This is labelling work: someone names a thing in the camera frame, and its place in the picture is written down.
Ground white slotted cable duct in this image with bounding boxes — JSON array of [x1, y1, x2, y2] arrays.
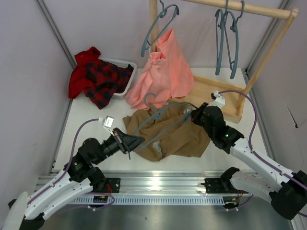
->
[[71, 195, 225, 206]]

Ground blue plastic hanger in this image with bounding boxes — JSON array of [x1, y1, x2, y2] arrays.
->
[[222, 0, 246, 80], [133, 92, 197, 153], [214, 0, 229, 76]]

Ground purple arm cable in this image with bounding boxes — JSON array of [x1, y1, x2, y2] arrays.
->
[[26, 117, 101, 207], [219, 90, 307, 186]]

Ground white plastic basket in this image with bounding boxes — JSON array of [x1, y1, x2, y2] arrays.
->
[[99, 57, 137, 99]]

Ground pink pleated skirt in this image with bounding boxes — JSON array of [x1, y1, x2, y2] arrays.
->
[[126, 28, 194, 109]]

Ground white round object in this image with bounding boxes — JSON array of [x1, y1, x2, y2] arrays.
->
[[1, 192, 28, 230]]

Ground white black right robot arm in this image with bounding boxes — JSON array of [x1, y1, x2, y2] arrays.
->
[[191, 103, 307, 220]]

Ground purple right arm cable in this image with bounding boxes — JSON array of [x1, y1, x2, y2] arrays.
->
[[219, 90, 307, 186]]

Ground red plaid garment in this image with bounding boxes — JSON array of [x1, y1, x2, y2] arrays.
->
[[68, 46, 134, 110]]

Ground blue hanger with pink skirt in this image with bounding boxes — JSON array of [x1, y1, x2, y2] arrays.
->
[[141, 0, 179, 58]]

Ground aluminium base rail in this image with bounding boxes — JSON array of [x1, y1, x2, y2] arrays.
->
[[33, 169, 291, 195]]

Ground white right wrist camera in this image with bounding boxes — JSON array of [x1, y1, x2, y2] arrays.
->
[[209, 91, 225, 109]]

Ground tan pleated skirt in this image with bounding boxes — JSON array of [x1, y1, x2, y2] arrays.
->
[[123, 103, 211, 161]]

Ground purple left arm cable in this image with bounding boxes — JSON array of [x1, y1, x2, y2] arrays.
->
[[26, 117, 101, 207]]

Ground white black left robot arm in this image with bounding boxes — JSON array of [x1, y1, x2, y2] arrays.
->
[[2, 128, 145, 230]]

